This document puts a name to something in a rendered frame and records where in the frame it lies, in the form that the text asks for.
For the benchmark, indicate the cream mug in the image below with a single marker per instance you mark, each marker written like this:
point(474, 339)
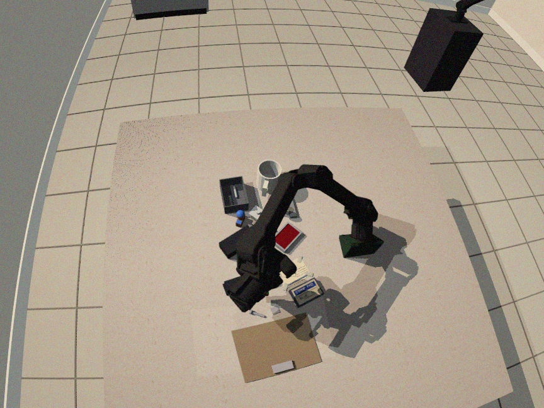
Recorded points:
point(267, 176)

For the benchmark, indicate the cream paper card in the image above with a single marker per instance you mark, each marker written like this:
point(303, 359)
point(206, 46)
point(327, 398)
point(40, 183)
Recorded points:
point(302, 273)

